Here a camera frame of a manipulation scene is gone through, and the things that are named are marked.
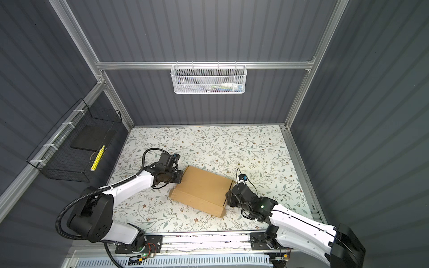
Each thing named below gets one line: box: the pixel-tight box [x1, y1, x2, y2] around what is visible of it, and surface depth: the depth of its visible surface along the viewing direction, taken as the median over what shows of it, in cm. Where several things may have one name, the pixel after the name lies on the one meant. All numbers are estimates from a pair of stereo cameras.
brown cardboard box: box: [169, 165, 235, 218], surface depth 84 cm
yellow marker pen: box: [89, 145, 106, 172], surface depth 71 cm
